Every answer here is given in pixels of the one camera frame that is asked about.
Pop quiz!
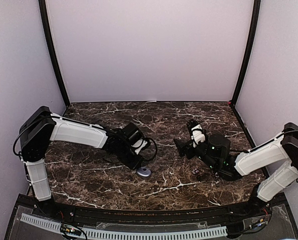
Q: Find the purple earbud charging case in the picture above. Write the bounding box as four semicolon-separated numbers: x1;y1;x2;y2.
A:
136;167;152;179

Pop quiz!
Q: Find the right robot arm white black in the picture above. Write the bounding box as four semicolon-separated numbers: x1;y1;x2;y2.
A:
174;119;298;217

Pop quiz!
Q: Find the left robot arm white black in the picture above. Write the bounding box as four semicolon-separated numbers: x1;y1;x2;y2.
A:
13;106;150;218

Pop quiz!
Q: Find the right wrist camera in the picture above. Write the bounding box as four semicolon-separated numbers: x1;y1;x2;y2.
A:
187;119;206;148

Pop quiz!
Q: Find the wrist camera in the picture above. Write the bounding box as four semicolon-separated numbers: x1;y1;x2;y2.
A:
187;119;206;148
122;123;150;155

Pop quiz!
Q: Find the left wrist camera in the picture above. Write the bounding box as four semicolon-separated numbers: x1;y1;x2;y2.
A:
122;123;150;155

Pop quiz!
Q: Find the black front table rail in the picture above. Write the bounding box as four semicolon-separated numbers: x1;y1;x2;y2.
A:
45;203;249;225

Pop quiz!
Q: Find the white slotted cable duct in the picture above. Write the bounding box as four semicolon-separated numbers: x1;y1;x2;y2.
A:
20;213;227;240

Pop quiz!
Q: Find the right black frame post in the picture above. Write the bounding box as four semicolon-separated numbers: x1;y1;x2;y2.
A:
230;0;261;108

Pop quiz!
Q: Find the black frame post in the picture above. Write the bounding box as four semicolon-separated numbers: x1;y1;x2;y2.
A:
230;0;261;108
38;0;70;107

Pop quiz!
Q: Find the left black frame post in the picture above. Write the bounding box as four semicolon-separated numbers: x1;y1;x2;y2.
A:
38;0;70;107

